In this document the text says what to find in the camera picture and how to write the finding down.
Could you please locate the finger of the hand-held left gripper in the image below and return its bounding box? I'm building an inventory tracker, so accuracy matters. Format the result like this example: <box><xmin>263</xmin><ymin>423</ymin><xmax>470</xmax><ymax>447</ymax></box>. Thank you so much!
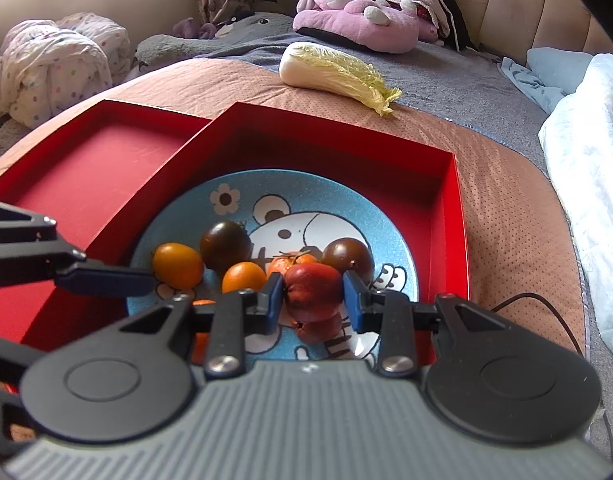
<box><xmin>0</xmin><ymin>199</ymin><xmax>154</xmax><ymax>298</ymax></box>
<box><xmin>0</xmin><ymin>332</ymin><xmax>44</xmax><ymax>461</ymax></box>

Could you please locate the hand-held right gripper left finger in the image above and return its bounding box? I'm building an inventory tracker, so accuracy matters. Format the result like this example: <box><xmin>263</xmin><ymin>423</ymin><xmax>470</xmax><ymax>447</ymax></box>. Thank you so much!
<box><xmin>104</xmin><ymin>274</ymin><xmax>286</xmax><ymax>380</ymax></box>

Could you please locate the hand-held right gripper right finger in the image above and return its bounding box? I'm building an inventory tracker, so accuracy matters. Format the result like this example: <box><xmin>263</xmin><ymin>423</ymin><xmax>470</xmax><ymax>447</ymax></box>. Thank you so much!
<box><xmin>343</xmin><ymin>270</ymin><xmax>510</xmax><ymax>377</ymax></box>

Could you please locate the orange cherry tomato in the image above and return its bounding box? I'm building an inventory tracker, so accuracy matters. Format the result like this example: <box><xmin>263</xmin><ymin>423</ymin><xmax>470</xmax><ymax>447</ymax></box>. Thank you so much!
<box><xmin>152</xmin><ymin>242</ymin><xmax>205</xmax><ymax>290</ymax></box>
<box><xmin>221</xmin><ymin>261</ymin><xmax>267</xmax><ymax>295</ymax></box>

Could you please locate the orange mandarin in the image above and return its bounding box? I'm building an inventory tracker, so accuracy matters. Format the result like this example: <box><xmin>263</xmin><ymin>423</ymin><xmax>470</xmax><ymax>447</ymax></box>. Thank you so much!
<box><xmin>191</xmin><ymin>299</ymin><xmax>217</xmax><ymax>367</ymax></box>
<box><xmin>266</xmin><ymin>252</ymin><xmax>320</xmax><ymax>278</ymax></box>

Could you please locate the small red apple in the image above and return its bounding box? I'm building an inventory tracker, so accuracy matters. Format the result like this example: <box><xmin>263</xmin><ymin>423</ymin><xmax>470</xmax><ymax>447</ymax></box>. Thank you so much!
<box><xmin>292</xmin><ymin>314</ymin><xmax>342</xmax><ymax>345</ymax></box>
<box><xmin>284</xmin><ymin>262</ymin><xmax>346</xmax><ymax>322</ymax></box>

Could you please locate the dark brown tomato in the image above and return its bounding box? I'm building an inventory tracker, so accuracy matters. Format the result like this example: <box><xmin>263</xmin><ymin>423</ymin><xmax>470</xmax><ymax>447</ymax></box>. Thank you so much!
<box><xmin>200</xmin><ymin>221</ymin><xmax>252</xmax><ymax>275</ymax></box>
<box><xmin>321</xmin><ymin>238</ymin><xmax>375</xmax><ymax>288</ymax></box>

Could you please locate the blue cartoon plate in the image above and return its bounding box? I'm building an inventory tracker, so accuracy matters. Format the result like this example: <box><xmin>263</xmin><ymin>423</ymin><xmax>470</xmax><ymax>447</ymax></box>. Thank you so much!
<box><xmin>126</xmin><ymin>169</ymin><xmax>418</xmax><ymax>366</ymax></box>

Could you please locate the large red tray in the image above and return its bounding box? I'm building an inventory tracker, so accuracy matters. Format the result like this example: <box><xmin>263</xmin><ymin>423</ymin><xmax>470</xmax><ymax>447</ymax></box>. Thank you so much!
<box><xmin>0</xmin><ymin>99</ymin><xmax>212</xmax><ymax>361</ymax></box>

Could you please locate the beige fleece blanket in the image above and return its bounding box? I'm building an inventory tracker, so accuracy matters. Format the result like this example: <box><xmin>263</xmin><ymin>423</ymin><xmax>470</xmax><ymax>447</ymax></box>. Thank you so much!
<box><xmin>0</xmin><ymin>120</ymin><xmax>37</xmax><ymax>161</ymax></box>

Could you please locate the polka dot quilt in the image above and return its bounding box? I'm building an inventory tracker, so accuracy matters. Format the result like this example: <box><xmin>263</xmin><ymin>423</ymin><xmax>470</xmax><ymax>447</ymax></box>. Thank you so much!
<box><xmin>0</xmin><ymin>11</ymin><xmax>132</xmax><ymax>128</ymax></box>

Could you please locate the napa cabbage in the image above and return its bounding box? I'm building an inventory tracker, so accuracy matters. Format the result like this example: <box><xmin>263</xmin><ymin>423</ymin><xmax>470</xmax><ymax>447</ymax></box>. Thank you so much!
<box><xmin>278</xmin><ymin>42</ymin><xmax>403</xmax><ymax>118</ymax></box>

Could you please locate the grey blanket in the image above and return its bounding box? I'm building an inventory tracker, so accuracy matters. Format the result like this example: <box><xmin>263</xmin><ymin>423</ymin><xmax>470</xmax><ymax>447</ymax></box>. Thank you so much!
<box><xmin>194</xmin><ymin>30</ymin><xmax>552</xmax><ymax>161</ymax></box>

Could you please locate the purple plush toy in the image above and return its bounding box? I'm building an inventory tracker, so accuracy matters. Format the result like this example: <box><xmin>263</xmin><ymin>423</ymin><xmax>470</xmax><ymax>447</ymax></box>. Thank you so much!
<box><xmin>174</xmin><ymin>16</ymin><xmax>217</xmax><ymax>41</ymax></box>

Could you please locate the pink plush toy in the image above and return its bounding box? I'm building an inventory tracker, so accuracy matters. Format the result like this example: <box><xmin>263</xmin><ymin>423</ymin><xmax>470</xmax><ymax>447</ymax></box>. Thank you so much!
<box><xmin>292</xmin><ymin>0</ymin><xmax>421</xmax><ymax>55</ymax></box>

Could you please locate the white quilt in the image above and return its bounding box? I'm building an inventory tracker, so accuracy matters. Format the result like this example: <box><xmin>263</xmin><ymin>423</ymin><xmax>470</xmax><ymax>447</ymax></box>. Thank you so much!
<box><xmin>538</xmin><ymin>52</ymin><xmax>613</xmax><ymax>361</ymax></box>

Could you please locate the light blue cloth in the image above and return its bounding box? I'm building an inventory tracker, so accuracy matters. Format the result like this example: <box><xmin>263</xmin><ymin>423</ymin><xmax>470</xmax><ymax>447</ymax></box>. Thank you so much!
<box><xmin>501</xmin><ymin>57</ymin><xmax>567</xmax><ymax>113</ymax></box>

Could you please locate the grey plush toy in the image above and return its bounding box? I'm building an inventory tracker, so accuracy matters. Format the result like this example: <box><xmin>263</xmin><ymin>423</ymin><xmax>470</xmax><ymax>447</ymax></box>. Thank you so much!
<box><xmin>214</xmin><ymin>10</ymin><xmax>294</xmax><ymax>46</ymax></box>

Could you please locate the dark clothing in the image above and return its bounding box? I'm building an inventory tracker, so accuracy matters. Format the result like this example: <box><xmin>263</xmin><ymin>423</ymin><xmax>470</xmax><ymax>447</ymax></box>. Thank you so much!
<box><xmin>427</xmin><ymin>0</ymin><xmax>472</xmax><ymax>52</ymax></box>

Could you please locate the light blue pillow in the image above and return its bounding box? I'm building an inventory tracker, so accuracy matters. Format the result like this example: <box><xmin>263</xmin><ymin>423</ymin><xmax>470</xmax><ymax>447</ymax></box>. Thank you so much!
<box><xmin>527</xmin><ymin>47</ymin><xmax>595</xmax><ymax>96</ymax></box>

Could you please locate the beige padded headboard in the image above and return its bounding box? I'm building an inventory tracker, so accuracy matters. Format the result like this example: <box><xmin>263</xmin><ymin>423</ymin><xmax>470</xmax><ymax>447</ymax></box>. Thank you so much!
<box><xmin>439</xmin><ymin>0</ymin><xmax>613</xmax><ymax>56</ymax></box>

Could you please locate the black cable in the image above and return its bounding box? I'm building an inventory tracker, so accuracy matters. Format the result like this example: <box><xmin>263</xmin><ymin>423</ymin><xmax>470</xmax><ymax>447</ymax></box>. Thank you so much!
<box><xmin>489</xmin><ymin>292</ymin><xmax>587</xmax><ymax>358</ymax></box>

